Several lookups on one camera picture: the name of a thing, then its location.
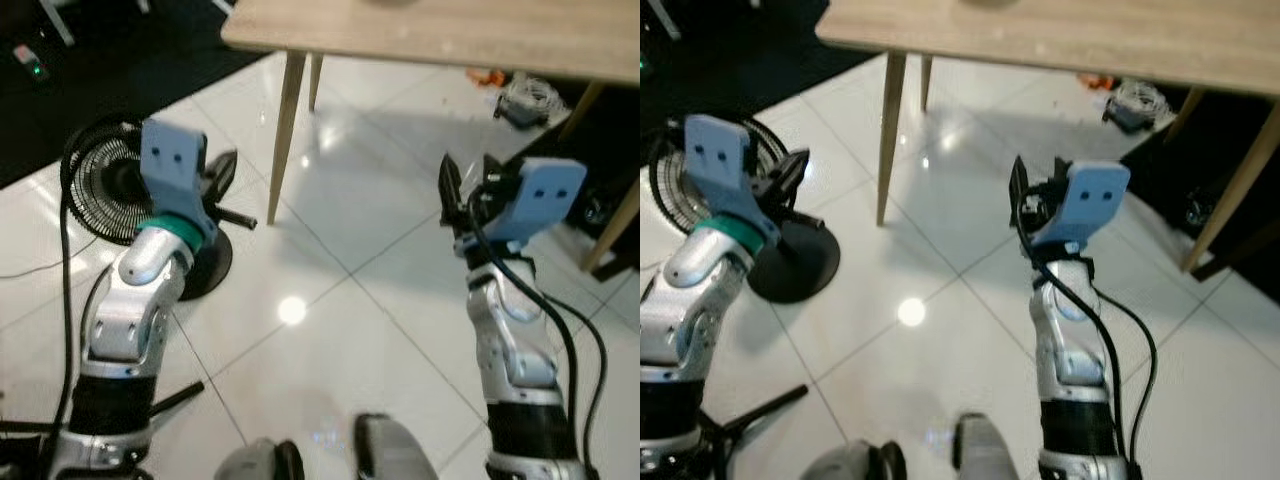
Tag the black floor fan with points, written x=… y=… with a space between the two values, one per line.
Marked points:
x=800 y=260
x=100 y=180

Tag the small orange object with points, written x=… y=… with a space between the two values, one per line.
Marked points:
x=1095 y=80
x=485 y=77

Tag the black floor mat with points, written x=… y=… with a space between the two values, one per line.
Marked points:
x=740 y=55
x=120 y=60

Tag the light wooden table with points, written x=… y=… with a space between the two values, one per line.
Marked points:
x=430 y=35
x=1050 y=40

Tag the white furniture leg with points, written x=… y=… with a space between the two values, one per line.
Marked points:
x=58 y=25
x=668 y=22

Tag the black stand rod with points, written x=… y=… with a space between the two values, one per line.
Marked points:
x=770 y=403
x=180 y=395

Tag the power strip with green light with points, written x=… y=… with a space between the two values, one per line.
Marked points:
x=30 y=60

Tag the grey right robot leg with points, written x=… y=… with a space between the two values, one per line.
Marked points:
x=990 y=450
x=395 y=450

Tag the grey robot leg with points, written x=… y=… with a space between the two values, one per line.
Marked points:
x=990 y=450
x=255 y=462
x=850 y=462
x=395 y=450

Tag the grey left robot leg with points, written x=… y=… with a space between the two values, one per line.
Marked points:
x=850 y=462
x=255 y=462

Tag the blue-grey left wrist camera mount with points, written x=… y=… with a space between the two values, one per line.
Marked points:
x=720 y=160
x=175 y=165

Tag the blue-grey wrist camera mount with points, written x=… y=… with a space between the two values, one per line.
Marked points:
x=720 y=160
x=175 y=165
x=545 y=195
x=1095 y=200

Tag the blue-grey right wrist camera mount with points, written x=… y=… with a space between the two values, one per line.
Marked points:
x=1095 y=200
x=545 y=195

